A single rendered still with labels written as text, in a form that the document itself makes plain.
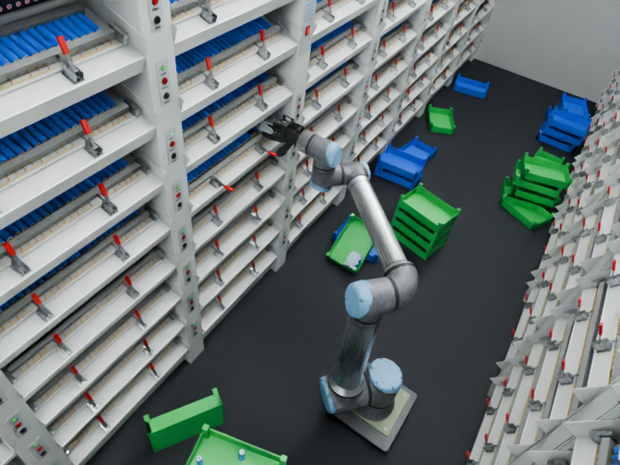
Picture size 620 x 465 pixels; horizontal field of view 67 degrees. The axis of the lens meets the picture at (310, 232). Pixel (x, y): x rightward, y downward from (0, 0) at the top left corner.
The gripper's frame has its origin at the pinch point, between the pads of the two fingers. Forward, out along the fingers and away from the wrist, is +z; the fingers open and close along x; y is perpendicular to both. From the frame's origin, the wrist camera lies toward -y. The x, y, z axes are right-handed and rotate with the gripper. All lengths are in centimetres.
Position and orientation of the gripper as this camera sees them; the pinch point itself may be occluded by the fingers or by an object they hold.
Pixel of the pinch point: (260, 125)
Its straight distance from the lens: 196.2
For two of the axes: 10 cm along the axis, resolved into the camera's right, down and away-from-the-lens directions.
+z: -8.4, -4.5, 3.2
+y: 1.0, -6.9, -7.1
